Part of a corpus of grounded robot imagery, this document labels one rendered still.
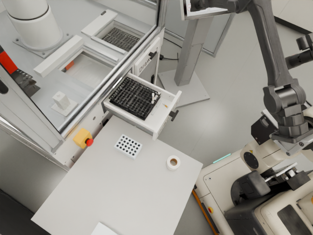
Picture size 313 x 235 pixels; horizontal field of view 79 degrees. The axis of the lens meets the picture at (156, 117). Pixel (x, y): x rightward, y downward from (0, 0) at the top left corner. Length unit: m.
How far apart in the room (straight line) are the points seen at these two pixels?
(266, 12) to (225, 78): 1.82
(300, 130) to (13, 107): 0.87
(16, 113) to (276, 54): 0.82
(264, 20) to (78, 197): 1.04
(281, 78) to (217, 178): 1.03
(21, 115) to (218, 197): 1.34
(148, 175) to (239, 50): 2.38
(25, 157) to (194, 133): 1.59
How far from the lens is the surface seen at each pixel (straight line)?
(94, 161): 1.06
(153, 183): 1.01
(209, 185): 1.59
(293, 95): 0.79
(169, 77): 2.30
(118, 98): 1.04
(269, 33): 0.78
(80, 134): 0.96
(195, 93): 2.23
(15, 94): 0.64
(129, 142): 1.03
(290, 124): 0.79
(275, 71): 0.77
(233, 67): 2.74
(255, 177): 1.20
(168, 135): 1.94
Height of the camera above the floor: 1.75
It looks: 61 degrees down
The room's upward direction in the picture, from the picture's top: 10 degrees clockwise
